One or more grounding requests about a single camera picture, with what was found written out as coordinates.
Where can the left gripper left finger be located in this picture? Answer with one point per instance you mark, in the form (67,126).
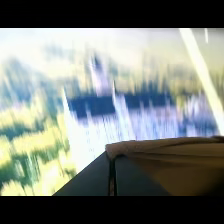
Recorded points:
(91,180)

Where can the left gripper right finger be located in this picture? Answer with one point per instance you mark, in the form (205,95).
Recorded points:
(133,181)

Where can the brown garment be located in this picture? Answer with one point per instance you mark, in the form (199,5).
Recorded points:
(180,160)

